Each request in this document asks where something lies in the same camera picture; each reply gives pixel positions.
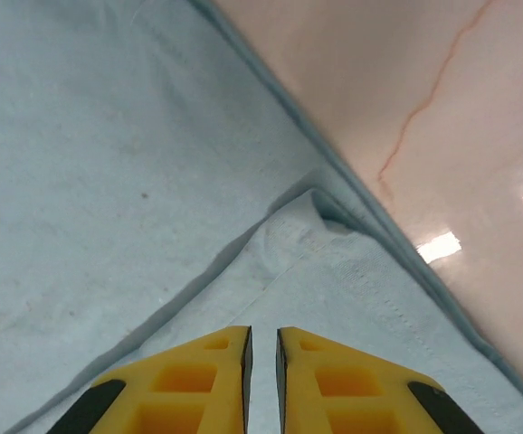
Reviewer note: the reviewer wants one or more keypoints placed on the light blue t-shirt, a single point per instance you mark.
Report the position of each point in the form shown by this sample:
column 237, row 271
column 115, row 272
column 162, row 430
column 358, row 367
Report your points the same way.
column 107, row 135

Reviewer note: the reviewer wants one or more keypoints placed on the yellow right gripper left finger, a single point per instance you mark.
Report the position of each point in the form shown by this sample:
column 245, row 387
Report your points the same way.
column 184, row 384

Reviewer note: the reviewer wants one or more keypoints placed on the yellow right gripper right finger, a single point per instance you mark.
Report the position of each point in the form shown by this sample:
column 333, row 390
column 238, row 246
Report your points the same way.
column 347, row 389

